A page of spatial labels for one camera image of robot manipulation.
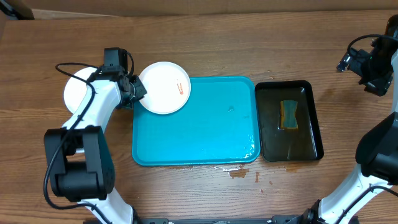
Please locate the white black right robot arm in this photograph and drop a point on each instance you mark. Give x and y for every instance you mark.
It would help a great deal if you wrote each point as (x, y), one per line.
(376, 155)

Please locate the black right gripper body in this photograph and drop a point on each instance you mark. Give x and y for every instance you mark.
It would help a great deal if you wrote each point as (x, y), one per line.
(377, 71)

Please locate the white plate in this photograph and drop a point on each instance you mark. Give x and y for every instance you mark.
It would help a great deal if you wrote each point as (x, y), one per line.
(168, 87)
(75, 90)

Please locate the green yellow sponge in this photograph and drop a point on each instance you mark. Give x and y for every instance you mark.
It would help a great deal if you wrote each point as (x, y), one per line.
(288, 110)

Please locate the blue plastic tray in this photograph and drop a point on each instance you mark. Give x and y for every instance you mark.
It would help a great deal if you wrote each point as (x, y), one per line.
(217, 125)

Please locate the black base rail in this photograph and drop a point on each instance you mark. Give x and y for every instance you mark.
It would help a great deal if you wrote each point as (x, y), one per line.
(279, 219)

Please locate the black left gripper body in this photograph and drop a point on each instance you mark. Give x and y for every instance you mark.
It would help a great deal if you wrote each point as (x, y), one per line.
(129, 101)

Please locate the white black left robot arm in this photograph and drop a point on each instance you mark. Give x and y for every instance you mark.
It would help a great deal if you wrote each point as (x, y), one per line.
(80, 171)

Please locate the black water tray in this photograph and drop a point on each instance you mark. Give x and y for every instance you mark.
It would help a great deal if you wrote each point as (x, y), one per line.
(301, 144)

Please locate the dark object top left corner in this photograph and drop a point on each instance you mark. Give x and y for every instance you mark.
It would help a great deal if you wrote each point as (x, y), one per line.
(16, 10)

